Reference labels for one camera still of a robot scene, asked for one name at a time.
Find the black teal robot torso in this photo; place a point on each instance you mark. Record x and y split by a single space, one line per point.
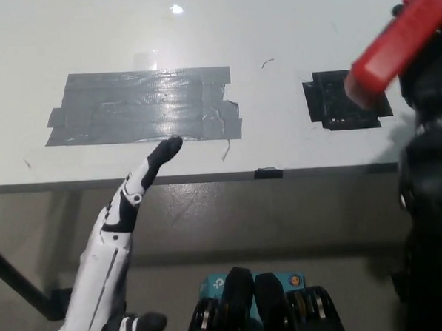
267 311

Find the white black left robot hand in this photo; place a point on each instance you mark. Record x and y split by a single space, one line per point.
97 283

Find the small black tape strip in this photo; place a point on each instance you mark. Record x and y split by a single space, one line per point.
268 173

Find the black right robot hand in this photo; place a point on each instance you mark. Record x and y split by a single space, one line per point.
432 87

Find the grey duct tape patch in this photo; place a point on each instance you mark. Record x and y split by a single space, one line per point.
136 110

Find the black tape patch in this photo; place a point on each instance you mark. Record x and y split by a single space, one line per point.
329 108

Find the red digital multimeter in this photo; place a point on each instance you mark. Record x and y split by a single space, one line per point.
396 41

